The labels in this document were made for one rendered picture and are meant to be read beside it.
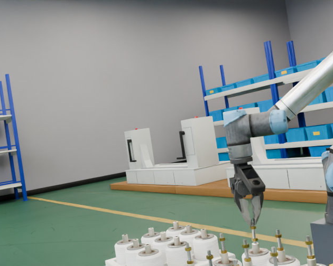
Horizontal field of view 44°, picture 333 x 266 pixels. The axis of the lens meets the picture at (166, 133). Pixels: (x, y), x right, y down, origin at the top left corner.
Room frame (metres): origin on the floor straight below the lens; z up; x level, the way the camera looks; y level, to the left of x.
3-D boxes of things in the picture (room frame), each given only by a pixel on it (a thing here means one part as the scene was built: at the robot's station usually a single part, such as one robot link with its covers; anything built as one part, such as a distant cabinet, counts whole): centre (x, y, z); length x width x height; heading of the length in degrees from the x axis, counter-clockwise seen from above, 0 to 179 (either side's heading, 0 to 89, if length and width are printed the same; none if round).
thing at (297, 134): (6.72, -2.21, 0.36); 0.50 x 0.38 x 0.21; 123
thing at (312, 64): (6.34, -2.42, 1.37); 0.50 x 0.38 x 0.11; 123
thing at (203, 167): (5.24, -0.02, 0.45); 1.61 x 0.57 x 0.74; 33
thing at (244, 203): (1.32, -0.20, 0.38); 0.06 x 0.03 x 0.09; 7
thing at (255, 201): (1.33, -0.24, 0.38); 0.06 x 0.03 x 0.09; 7
